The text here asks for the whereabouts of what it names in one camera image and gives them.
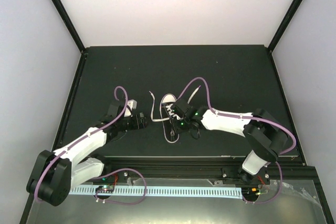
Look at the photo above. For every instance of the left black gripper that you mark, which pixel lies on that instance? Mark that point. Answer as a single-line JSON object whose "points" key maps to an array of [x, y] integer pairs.
{"points": [[143, 124]]}

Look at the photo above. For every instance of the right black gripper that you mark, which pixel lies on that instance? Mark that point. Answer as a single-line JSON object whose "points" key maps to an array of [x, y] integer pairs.
{"points": [[177, 128]]}

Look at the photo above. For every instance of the black white sneaker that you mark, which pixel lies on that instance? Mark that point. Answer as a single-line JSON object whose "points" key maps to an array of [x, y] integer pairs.
{"points": [[169, 131]]}

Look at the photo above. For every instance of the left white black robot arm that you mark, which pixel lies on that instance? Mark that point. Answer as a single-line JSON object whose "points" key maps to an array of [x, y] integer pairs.
{"points": [[56, 173]]}

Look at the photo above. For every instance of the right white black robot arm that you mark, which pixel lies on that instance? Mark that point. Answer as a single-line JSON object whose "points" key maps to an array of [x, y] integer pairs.
{"points": [[266, 138]]}

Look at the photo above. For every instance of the black table mat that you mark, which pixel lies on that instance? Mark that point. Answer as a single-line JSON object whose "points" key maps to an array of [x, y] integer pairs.
{"points": [[233, 78]]}

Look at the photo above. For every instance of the left small circuit board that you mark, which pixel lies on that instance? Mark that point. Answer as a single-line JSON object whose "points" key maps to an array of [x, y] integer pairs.
{"points": [[105, 189]]}

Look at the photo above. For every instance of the small circuit board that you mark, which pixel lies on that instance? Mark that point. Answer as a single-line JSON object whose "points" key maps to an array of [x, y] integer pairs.
{"points": [[105, 189], [257, 191]]}

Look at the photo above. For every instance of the right small circuit board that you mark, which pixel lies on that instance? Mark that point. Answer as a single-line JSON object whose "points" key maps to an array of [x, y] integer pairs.
{"points": [[257, 191]]}

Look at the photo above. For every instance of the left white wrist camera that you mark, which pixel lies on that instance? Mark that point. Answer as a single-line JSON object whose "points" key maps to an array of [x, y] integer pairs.
{"points": [[131, 107]]}

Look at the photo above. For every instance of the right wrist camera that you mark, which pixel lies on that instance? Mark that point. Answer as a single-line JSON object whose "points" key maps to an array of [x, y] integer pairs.
{"points": [[183, 109]]}

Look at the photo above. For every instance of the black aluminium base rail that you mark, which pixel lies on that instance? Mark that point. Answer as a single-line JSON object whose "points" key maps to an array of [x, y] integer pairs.
{"points": [[293, 168]]}

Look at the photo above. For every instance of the light blue slotted cable duct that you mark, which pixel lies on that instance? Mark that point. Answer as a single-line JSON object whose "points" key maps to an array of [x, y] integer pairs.
{"points": [[162, 191]]}

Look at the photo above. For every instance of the left black frame post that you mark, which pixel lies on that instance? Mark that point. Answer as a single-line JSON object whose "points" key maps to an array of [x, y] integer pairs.
{"points": [[69, 24]]}

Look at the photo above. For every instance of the black frame post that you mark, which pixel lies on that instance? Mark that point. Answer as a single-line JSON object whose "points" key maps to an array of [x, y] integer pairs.
{"points": [[294, 6], [69, 24]]}

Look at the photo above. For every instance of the right black frame post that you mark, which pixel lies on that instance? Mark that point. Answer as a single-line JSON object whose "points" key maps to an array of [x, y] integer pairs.
{"points": [[294, 6]]}

